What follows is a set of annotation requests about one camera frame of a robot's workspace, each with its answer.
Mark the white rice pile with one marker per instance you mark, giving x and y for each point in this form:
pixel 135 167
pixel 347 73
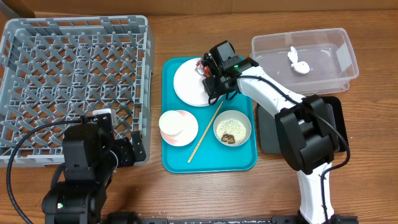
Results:
pixel 231 126

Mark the grey dishwasher rack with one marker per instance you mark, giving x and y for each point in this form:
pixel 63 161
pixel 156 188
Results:
pixel 57 69

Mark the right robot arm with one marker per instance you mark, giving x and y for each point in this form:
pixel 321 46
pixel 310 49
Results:
pixel 307 139

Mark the small pink plate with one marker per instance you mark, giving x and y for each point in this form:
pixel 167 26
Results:
pixel 189 131

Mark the white tissue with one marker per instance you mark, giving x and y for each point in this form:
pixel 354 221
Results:
pixel 300 67

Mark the wooden chopstick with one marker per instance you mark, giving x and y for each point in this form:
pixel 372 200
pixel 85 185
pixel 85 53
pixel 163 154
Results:
pixel 205 132

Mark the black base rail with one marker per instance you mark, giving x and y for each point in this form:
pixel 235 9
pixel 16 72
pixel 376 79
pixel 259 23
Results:
pixel 132 217

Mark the clear plastic bin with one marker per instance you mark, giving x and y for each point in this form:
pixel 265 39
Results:
pixel 328 52

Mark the large white plate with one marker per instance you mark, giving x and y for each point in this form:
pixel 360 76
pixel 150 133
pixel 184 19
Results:
pixel 188 84

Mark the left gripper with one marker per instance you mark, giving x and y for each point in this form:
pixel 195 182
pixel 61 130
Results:
pixel 123 145

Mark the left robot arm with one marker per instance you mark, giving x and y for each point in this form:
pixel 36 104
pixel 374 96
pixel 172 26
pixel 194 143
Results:
pixel 91 153

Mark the brown food scrap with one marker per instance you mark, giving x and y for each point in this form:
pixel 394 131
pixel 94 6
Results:
pixel 228 139

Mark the grey bowl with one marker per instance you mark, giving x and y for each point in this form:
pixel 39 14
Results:
pixel 233 114

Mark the red snack wrapper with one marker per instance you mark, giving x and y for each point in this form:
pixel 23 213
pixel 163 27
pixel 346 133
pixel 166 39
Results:
pixel 202 70

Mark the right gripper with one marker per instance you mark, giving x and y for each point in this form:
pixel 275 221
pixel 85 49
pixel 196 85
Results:
pixel 208 84

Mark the white paper cup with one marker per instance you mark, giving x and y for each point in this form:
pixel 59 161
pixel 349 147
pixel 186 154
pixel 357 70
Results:
pixel 170 123

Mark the black tray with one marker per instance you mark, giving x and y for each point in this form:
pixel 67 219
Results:
pixel 268 133

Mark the teal plastic tray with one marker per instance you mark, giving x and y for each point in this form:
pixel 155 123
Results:
pixel 212 155

